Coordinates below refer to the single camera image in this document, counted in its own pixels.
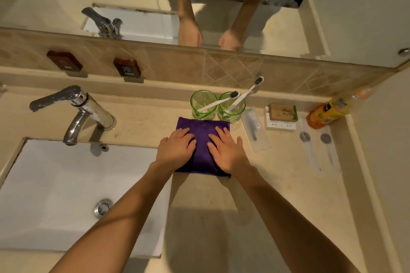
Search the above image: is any person's left forearm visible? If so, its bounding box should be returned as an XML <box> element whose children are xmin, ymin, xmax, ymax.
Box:
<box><xmin>49</xmin><ymin>162</ymin><xmax>176</xmax><ymax>273</ymax></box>

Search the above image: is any large wall mirror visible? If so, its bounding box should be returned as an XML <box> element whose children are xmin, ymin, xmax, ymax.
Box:
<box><xmin>0</xmin><ymin>0</ymin><xmax>410</xmax><ymax>69</ymax></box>

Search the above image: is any purple cleaning cloth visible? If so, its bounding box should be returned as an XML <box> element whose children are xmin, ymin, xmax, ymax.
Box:
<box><xmin>174</xmin><ymin>116</ymin><xmax>231</xmax><ymax>178</ymax></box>

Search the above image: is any person's right forearm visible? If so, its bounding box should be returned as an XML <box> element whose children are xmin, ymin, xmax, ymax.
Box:
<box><xmin>234</xmin><ymin>166</ymin><xmax>362</xmax><ymax>273</ymax></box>

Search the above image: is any brown sign with red symbol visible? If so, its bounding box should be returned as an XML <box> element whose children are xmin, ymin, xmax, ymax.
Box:
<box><xmin>46</xmin><ymin>50</ymin><xmax>84</xmax><ymax>73</ymax></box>

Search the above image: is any white rectangular sink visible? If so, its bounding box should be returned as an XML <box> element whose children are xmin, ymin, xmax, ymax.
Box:
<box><xmin>0</xmin><ymin>137</ymin><xmax>174</xmax><ymax>259</ymax></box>

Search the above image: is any white soap dish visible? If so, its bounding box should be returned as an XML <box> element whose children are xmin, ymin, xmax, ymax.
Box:
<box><xmin>264</xmin><ymin>106</ymin><xmax>297</xmax><ymax>132</ymax></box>

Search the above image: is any orange bottle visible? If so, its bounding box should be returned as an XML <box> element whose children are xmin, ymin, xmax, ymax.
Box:
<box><xmin>305</xmin><ymin>87</ymin><xmax>376</xmax><ymax>130</ymax></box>

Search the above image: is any chrome sink drain stopper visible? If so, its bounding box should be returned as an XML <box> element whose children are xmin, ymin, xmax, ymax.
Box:
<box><xmin>93</xmin><ymin>198</ymin><xmax>114</xmax><ymax>219</ymax></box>

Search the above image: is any chrome faucet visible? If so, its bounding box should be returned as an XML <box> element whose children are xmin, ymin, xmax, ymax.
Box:
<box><xmin>29</xmin><ymin>85</ymin><xmax>117</xmax><ymax>147</ymax></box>

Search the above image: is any green glass cup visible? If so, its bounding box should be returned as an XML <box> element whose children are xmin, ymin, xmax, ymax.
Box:
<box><xmin>190</xmin><ymin>89</ymin><xmax>219</xmax><ymax>122</ymax></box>
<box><xmin>217</xmin><ymin>91</ymin><xmax>246</xmax><ymax>124</ymax></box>

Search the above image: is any long clear plastic packet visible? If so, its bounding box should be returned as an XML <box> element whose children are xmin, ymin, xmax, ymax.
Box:
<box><xmin>240</xmin><ymin>106</ymin><xmax>272</xmax><ymax>154</ymax></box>

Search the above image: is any white toothbrush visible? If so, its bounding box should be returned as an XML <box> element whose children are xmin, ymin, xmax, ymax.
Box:
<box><xmin>225</xmin><ymin>76</ymin><xmax>264</xmax><ymax>114</ymax></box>
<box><xmin>197</xmin><ymin>90</ymin><xmax>241</xmax><ymax>113</ymax></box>

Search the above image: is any person's right hand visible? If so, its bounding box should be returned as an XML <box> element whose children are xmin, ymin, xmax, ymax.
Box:
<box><xmin>207</xmin><ymin>126</ymin><xmax>252</xmax><ymax>176</ymax></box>

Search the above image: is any brown sign with blue symbol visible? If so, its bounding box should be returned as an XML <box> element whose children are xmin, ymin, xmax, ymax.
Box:
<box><xmin>112</xmin><ymin>57</ymin><xmax>142</xmax><ymax>78</ymax></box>

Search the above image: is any person's left hand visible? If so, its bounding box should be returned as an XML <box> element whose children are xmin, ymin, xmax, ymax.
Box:
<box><xmin>155</xmin><ymin>128</ymin><xmax>197</xmax><ymax>173</ymax></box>

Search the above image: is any brown soap box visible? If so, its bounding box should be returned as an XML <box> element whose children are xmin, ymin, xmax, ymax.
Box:
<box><xmin>268</xmin><ymin>103</ymin><xmax>299</xmax><ymax>123</ymax></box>

